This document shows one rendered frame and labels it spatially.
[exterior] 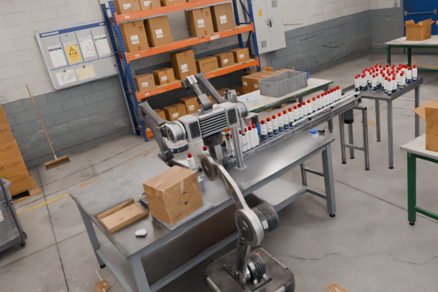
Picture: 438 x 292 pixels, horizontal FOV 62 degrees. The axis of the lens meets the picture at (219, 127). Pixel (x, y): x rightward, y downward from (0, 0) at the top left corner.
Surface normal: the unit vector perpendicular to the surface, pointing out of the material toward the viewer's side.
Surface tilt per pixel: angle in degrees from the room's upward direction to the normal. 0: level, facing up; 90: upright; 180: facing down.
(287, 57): 90
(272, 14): 90
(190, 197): 90
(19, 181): 90
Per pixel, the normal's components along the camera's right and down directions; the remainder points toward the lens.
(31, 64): 0.50, 0.20
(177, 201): 0.69, 0.11
